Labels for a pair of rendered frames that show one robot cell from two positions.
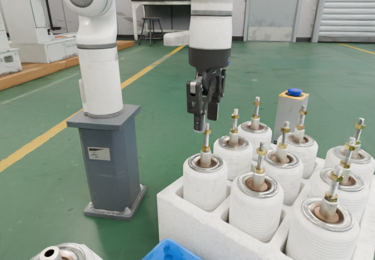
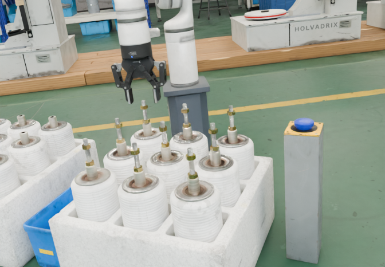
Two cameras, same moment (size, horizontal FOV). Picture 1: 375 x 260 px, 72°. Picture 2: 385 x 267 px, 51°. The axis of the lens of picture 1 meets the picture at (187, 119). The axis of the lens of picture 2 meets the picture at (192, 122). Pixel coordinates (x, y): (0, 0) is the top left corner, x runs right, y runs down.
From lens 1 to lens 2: 109 cm
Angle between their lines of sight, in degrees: 70
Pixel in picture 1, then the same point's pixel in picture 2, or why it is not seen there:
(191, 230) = not seen: hidden behind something
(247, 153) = (176, 146)
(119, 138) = (172, 104)
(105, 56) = (170, 38)
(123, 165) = (175, 128)
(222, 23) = (120, 28)
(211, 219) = not seen: hidden behind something
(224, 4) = (118, 15)
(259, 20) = not seen: outside the picture
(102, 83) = (169, 58)
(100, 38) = (167, 24)
